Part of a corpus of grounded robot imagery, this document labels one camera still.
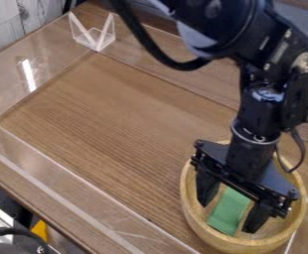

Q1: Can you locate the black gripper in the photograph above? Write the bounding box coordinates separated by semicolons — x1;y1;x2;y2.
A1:
190;125;299;233

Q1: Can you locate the green rectangular block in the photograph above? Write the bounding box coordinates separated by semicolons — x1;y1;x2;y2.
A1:
207;188;250;236

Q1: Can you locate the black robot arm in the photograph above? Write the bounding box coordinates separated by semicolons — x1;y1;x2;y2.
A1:
160;0;308;233

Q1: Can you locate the brown wooden bowl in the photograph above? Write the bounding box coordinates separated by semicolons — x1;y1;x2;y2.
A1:
179;157;306;254

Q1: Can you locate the yellow and black equipment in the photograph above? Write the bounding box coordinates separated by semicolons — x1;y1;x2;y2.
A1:
9;214;65;254

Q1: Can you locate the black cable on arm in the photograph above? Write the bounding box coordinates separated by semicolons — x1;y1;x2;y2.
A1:
108;0;224;71

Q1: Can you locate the black cable bottom left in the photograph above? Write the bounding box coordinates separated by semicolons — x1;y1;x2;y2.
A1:
0;226;42;246

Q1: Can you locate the clear acrylic corner bracket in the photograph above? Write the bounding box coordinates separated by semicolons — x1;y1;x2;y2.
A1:
68;13;115;53

